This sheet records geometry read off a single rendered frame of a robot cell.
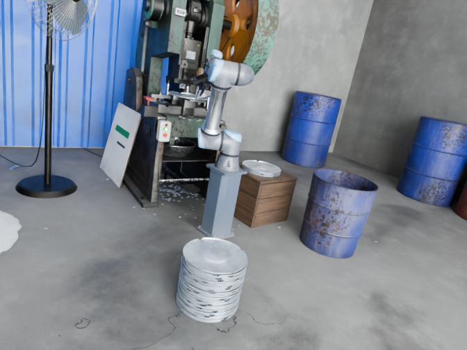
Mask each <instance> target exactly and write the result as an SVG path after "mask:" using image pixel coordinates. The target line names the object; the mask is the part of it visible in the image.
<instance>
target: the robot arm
mask: <svg viewBox="0 0 467 350"><path fill-rule="evenodd" d="M221 59H222V53H221V52H220V51H218V50H212V52H211V54H210V57H209V59H208V62H207V64H206V67H205V70H204V73H203V74H201V75H199V76H196V77H193V78H190V82H191V83H192V84H193V85H195V84H197V88H196V100H198V99H199V98H202V97H205V96H206V94H204V93H205V90H208V91H211V96H210V100H209V103H208V110H207V114H206V120H205V124H203V125H202V127H201V128H199V129H198V147H199V148H203V149H212V150H218V151H220V155H219V156H218V159H217V161H216V162H215V167H216V168H218V169H220V170H223V171H226V172H237V171H238V170H239V162H238V155H239V151H240V145H241V140H242V135H241V134H240V133H238V132H235V131H232V130H229V129H224V130H223V131H221V129H220V127H219V126H220V121H221V117H222V112H223V108H224V103H225V99H226V96H227V91H228V90H230V89H231V86H232V85H236V86H244V85H248V84H250V83H251V82H252V81H253V80H254V71H253V69H252V68H251V67H249V66H247V65H245V64H242V63H237V62H231V61H226V60H221ZM211 87H212V89H211Z"/></svg>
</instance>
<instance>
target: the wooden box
mask: <svg viewBox="0 0 467 350"><path fill-rule="evenodd" d="M296 180H297V178H296V177H294V176H291V175H290V174H287V173H286V172H283V171H281V172H280V175H279V176H277V177H264V176H257V175H255V174H251V173H249V172H247V174H242V175H241V178H240V185H239V189H238V196H237V200H236V207H235V210H234V215H233V216H234V217H235V218H236V219H238V220H240V221H241V222H242V223H244V224H246V225H247V226H249V227H250V228H254V227H258V226H264V225H267V224H273V223H277V222H282V221H286V220H287V218H288V213H289V210H290V208H289V207H290V204H291V201H292V198H293V193H294V189H295V184H296Z"/></svg>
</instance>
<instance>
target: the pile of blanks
mask: <svg viewBox="0 0 467 350"><path fill-rule="evenodd" d="M187 261H188V260H186V259H185V258H184V256H183V255H182V258H181V269H180V272H179V282H178V288H177V305H178V307H180V310H181V311H182V312H183V313H184V314H185V315H187V316H189V317H190V318H192V319H195V320H197V321H200V322H207V323H216V322H222V320H223V321H225V320H227V319H229V318H231V317H232V316H233V315H234V314H235V313H236V311H237V309H238V304H239V299H240V293H241V290H242V286H243V282H244V276H245V272H246V268H247V264H246V266H245V267H244V268H243V269H242V270H240V271H239V272H236V273H233V272H232V274H212V273H208V272H204V271H202V270H199V269H197V268H195V267H193V266H192V265H190V264H189V263H188V262H187Z"/></svg>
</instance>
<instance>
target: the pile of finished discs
mask: <svg viewBox="0 0 467 350"><path fill-rule="evenodd" d="M242 168H243V169H244V170H245V171H248V172H249V173H251V174H255V175H257V176H264V177H277V176H279V175H280V172H281V170H280V168H279V167H278V166H276V165H273V164H271V163H268V162H263V161H258V162H257V161H256V160H245V161H243V163H242Z"/></svg>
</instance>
